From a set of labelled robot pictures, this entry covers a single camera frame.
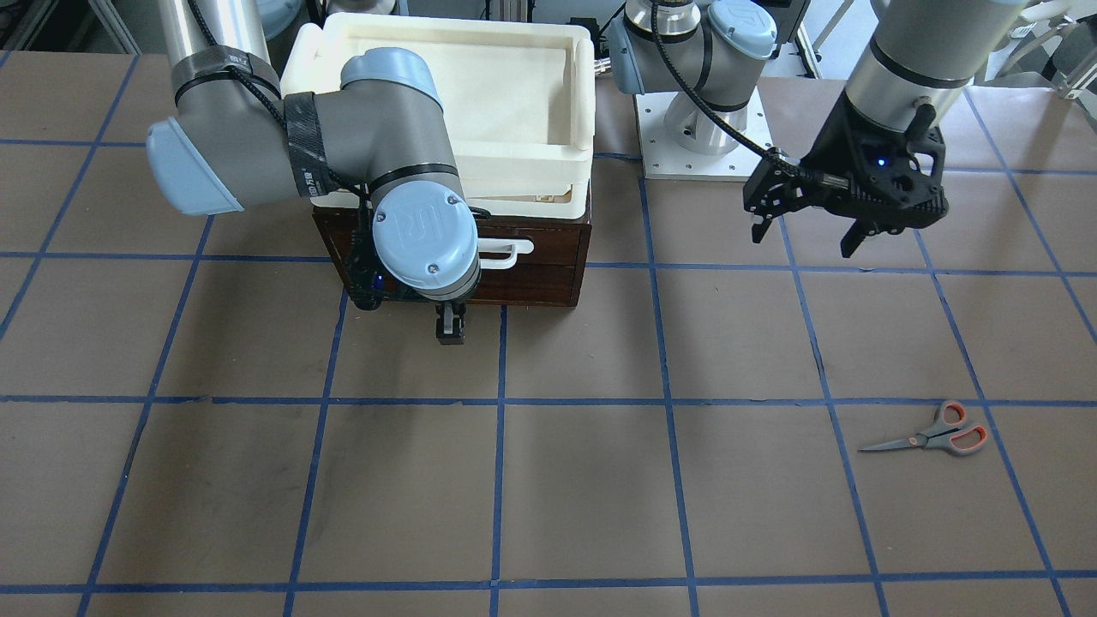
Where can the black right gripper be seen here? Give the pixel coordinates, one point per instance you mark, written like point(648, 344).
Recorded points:
point(449, 325)

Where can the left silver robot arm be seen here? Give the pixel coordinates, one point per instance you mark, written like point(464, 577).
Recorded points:
point(714, 53)

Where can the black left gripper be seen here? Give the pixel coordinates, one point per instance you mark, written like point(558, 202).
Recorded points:
point(834, 141)

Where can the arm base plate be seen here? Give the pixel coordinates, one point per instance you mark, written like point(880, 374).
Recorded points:
point(678, 142)

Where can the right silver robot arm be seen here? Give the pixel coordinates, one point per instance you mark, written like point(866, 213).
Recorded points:
point(237, 141)

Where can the orange grey handled scissors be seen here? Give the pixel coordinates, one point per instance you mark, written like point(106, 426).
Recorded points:
point(951, 431)

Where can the brown paper table mat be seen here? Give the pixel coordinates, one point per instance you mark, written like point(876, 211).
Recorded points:
point(196, 421)

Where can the dark wooden drawer cabinet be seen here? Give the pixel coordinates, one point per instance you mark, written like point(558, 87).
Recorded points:
point(526, 285)

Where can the cream plastic tray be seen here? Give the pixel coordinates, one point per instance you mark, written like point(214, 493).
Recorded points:
point(519, 100)

